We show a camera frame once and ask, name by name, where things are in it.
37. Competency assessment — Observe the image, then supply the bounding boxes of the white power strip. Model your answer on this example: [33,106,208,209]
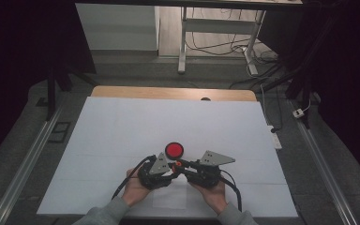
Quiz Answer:
[267,125,283,150]

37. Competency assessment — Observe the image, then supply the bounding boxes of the wooden table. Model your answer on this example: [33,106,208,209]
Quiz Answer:
[91,85,258,102]

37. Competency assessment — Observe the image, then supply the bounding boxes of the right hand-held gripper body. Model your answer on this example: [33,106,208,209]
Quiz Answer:
[185,150,236,189]

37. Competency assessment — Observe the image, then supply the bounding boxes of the metal stand frame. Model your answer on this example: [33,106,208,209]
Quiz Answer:
[186,7,279,65]

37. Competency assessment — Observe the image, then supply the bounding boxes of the black floor plates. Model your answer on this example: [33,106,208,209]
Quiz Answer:
[48,121,72,144]

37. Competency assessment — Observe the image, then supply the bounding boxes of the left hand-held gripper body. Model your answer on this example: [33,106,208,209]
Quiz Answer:
[137,151,173,191]

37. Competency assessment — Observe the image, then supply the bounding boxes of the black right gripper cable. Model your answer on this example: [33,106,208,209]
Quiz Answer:
[218,168,244,213]

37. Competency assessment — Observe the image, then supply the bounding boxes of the large white table cover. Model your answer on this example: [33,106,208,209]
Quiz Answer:
[37,96,299,218]

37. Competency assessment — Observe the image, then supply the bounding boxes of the round red ink pad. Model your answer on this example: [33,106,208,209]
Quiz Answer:
[164,142,185,160]

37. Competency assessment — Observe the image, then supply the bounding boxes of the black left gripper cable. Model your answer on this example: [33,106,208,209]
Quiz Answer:
[111,154,158,201]

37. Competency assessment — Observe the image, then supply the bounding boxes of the black metal stand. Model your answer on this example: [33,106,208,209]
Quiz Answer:
[256,12,345,129]
[44,60,100,122]

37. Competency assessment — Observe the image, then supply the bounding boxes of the person's left hand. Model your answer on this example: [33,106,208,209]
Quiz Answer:
[121,167,154,208]

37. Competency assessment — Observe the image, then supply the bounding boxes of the dark curtain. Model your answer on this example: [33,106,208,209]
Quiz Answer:
[259,0,360,191]
[0,0,97,172]

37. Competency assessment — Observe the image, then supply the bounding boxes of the white metal desk frame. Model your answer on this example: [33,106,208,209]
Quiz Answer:
[74,0,304,76]

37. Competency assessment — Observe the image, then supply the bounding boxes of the white paper sheet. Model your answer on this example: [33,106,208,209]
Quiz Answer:
[152,177,188,210]

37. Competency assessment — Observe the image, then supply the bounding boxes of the white cabinet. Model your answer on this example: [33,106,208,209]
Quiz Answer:
[75,3,159,52]

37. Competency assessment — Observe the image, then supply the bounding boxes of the person's right hand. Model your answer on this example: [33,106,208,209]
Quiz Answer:
[187,178,230,216]

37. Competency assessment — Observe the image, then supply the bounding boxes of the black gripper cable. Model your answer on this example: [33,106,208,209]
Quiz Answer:
[111,154,158,201]
[218,168,244,213]

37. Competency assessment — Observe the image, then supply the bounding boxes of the aluminium floor rail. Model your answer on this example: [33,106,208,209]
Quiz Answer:
[289,98,360,225]
[0,106,64,225]

